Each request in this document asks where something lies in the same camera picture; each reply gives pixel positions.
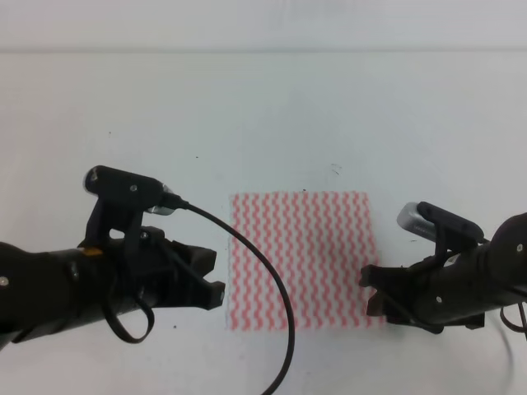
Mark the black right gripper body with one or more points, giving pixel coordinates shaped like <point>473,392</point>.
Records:
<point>434,296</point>

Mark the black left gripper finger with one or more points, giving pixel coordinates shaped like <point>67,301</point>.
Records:
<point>200,259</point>
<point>202,294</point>

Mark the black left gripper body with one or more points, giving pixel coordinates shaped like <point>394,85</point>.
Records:
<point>152,272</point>

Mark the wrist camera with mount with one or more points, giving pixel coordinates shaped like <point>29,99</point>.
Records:
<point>451,234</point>
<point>122,200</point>

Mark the pink white striped towel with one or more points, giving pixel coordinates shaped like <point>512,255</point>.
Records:
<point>318,242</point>

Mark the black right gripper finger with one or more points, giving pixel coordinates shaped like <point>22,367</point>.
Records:
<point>376,276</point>
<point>380,306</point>

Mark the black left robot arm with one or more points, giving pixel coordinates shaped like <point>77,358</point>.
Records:
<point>51,292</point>

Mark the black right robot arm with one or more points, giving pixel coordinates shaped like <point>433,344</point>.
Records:
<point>507,264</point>

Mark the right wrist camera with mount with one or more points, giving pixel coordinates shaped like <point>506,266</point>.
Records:
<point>451,234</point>

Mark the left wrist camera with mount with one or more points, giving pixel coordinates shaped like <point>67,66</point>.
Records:
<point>122,200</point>

